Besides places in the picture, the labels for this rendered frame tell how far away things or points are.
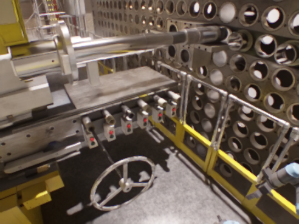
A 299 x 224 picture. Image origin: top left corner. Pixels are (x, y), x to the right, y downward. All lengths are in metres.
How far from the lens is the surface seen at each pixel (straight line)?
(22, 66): 1.15
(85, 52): 1.20
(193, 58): 2.53
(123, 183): 1.03
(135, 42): 1.32
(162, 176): 2.18
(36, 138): 1.64
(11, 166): 1.71
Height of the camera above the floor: 1.72
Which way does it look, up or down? 33 degrees down
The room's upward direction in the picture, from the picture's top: straight up
